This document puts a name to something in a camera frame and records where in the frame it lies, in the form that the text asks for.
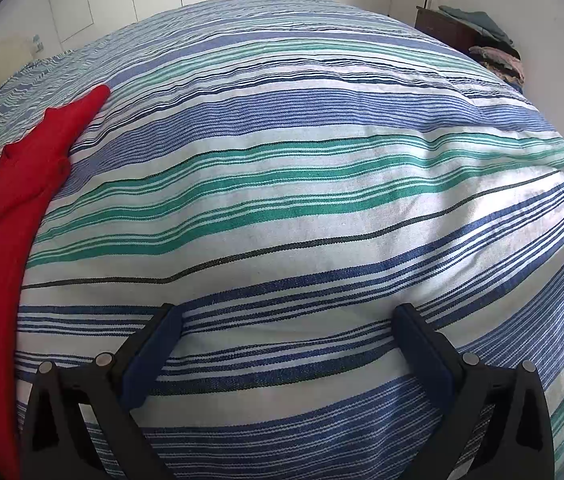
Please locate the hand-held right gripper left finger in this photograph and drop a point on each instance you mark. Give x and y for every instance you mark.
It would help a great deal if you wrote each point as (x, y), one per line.
(149, 360)

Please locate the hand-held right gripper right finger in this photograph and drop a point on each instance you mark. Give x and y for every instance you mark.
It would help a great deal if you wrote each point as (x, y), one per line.
(429, 360)

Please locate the red shirt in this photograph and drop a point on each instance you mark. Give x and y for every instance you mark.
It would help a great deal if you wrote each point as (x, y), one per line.
(7, 220)

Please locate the pile of mixed clothes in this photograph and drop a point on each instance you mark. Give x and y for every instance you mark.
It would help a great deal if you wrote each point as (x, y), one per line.
(504, 65)

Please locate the blue green striped duvet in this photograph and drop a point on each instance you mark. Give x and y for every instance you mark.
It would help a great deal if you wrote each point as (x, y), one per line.
(312, 185)

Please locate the dark wooden cabinet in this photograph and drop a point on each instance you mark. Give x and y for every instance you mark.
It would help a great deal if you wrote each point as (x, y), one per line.
(444, 27)

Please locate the teal folded cloth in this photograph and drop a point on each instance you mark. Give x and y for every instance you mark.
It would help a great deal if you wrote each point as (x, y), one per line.
(482, 20)

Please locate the small wall sticker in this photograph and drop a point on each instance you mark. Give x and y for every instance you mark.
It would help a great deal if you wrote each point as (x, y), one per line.
(37, 44)

